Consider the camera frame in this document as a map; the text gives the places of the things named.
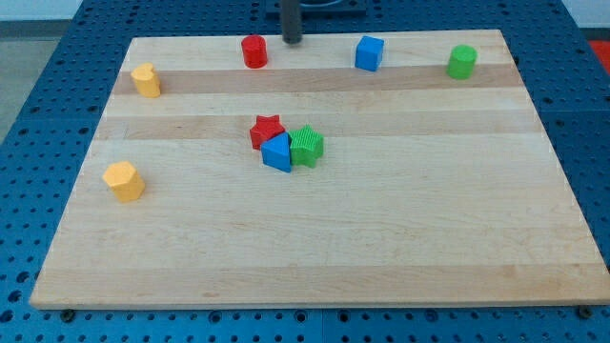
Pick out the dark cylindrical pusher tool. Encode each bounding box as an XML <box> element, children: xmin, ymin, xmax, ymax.
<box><xmin>279</xmin><ymin>0</ymin><xmax>303</xmax><ymax>45</ymax></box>

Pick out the red cylinder block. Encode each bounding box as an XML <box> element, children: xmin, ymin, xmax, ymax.
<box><xmin>241</xmin><ymin>34</ymin><xmax>268</xmax><ymax>69</ymax></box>

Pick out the red star block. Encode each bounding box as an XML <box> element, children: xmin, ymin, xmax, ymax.
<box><xmin>249</xmin><ymin>114</ymin><xmax>286</xmax><ymax>150</ymax></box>

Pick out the green cylinder block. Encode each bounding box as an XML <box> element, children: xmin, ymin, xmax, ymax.
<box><xmin>446</xmin><ymin>45</ymin><xmax>478</xmax><ymax>80</ymax></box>

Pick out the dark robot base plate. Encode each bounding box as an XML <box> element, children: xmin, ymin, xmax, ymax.
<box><xmin>262</xmin><ymin>0</ymin><xmax>368</xmax><ymax>19</ymax></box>

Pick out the yellow heart block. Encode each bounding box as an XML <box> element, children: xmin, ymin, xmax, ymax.
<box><xmin>131</xmin><ymin>62</ymin><xmax>161</xmax><ymax>98</ymax></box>

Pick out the green star block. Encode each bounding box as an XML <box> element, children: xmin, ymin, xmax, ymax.
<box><xmin>289</xmin><ymin>125</ymin><xmax>324</xmax><ymax>168</ymax></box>

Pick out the wooden board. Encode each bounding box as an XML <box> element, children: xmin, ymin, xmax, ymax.
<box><xmin>30</xmin><ymin>30</ymin><xmax>609</xmax><ymax>311</ymax></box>

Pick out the blue cube block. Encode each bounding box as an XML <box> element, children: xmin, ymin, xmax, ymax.
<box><xmin>355</xmin><ymin>35</ymin><xmax>385</xmax><ymax>71</ymax></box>

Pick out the yellow hexagon block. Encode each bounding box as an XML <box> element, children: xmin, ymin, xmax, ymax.
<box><xmin>102</xmin><ymin>161</ymin><xmax>146</xmax><ymax>203</ymax></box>

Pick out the blue triangle block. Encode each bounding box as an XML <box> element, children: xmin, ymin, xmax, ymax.
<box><xmin>260</xmin><ymin>132</ymin><xmax>292</xmax><ymax>172</ymax></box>

